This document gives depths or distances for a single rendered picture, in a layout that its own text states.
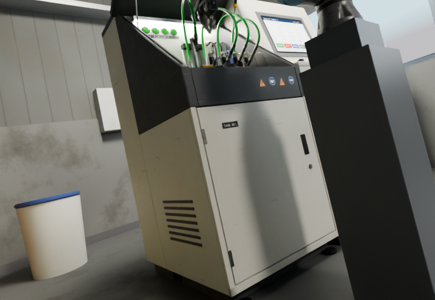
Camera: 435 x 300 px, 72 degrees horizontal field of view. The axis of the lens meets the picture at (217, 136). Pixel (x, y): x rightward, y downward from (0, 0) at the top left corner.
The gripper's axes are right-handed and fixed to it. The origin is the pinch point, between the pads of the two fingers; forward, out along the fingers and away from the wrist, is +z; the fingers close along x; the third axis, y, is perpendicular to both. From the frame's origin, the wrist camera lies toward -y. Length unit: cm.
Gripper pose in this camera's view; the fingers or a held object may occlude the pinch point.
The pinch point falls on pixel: (208, 32)
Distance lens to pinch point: 166.4
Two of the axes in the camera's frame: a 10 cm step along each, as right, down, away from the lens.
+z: 2.1, 9.7, -0.6
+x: 8.0, -1.4, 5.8
